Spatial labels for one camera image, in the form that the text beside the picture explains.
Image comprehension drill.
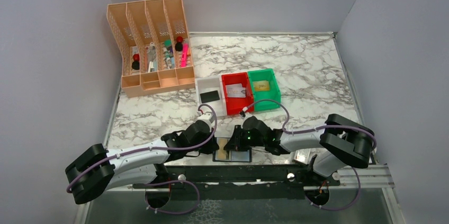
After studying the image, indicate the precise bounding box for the black leather card holder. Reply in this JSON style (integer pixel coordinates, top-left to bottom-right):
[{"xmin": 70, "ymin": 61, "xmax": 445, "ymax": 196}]
[{"xmin": 212, "ymin": 138, "xmax": 252, "ymax": 163}]

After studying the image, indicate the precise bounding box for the white plastic bin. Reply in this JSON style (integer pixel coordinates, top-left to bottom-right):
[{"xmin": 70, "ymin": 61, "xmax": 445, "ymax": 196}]
[{"xmin": 195, "ymin": 75, "xmax": 227, "ymax": 117}]

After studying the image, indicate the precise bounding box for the red plastic bin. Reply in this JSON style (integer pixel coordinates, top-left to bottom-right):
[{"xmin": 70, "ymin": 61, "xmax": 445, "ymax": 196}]
[{"xmin": 221, "ymin": 72, "xmax": 254, "ymax": 115}]

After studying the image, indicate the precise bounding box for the gold card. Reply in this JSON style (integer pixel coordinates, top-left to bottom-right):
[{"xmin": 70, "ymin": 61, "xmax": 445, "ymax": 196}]
[
  {"xmin": 215, "ymin": 138, "xmax": 231, "ymax": 161},
  {"xmin": 253, "ymin": 80, "xmax": 271, "ymax": 92}
]

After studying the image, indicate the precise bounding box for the silver patterned credit card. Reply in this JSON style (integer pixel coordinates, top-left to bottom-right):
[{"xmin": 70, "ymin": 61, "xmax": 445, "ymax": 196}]
[{"xmin": 226, "ymin": 83, "xmax": 243, "ymax": 91}]

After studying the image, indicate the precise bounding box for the green plastic bin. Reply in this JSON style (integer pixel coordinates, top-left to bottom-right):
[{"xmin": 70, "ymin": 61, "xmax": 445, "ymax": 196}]
[{"xmin": 248, "ymin": 68, "xmax": 281, "ymax": 103}]

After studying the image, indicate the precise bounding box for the silver card tin box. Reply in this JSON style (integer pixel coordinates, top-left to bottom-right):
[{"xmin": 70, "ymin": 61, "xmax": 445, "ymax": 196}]
[{"xmin": 292, "ymin": 148, "xmax": 311, "ymax": 165}]

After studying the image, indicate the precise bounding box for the peach plastic desk organizer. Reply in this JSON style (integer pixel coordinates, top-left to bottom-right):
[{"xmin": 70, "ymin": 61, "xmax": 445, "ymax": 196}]
[{"xmin": 106, "ymin": 0, "xmax": 195, "ymax": 97}]

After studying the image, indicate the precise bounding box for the black credit card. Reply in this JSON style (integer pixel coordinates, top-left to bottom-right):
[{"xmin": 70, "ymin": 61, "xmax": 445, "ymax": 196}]
[{"xmin": 199, "ymin": 91, "xmax": 220, "ymax": 103}]

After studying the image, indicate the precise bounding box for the pink highlighter pen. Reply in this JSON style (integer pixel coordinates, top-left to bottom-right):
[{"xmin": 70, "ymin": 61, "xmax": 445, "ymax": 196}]
[{"xmin": 180, "ymin": 43, "xmax": 190, "ymax": 68}]

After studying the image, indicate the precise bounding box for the red black stamp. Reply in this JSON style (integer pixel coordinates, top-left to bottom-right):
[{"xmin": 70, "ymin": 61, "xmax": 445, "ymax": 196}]
[
  {"xmin": 131, "ymin": 53, "xmax": 140, "ymax": 70},
  {"xmin": 175, "ymin": 36, "xmax": 184, "ymax": 52}
]

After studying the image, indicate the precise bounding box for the white stapler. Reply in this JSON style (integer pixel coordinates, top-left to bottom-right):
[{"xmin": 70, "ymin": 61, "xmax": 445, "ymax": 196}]
[{"xmin": 146, "ymin": 42, "xmax": 157, "ymax": 73}]

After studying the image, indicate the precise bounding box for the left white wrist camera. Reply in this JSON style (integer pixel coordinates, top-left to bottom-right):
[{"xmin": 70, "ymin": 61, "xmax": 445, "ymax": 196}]
[{"xmin": 197, "ymin": 112, "xmax": 215, "ymax": 129}]

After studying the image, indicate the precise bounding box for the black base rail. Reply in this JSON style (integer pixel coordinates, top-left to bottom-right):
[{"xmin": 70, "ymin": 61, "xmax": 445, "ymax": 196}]
[{"xmin": 132, "ymin": 164, "xmax": 340, "ymax": 201}]

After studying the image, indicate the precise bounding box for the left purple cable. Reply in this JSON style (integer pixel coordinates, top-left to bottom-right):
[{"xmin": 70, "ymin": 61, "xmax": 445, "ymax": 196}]
[{"xmin": 66, "ymin": 103, "xmax": 218, "ymax": 216}]

